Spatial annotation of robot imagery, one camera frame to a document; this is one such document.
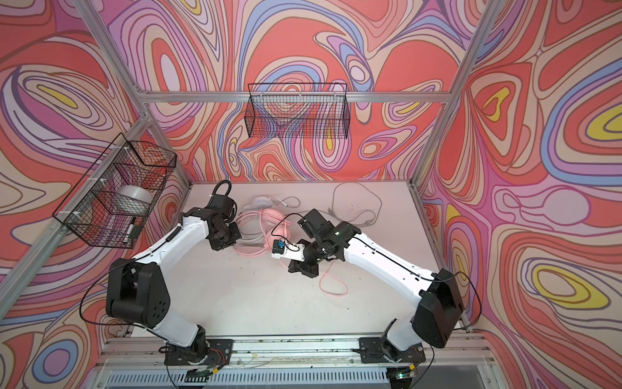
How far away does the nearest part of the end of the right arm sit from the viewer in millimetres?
541

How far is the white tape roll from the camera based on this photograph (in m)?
0.71

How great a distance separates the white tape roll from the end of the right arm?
48 cm
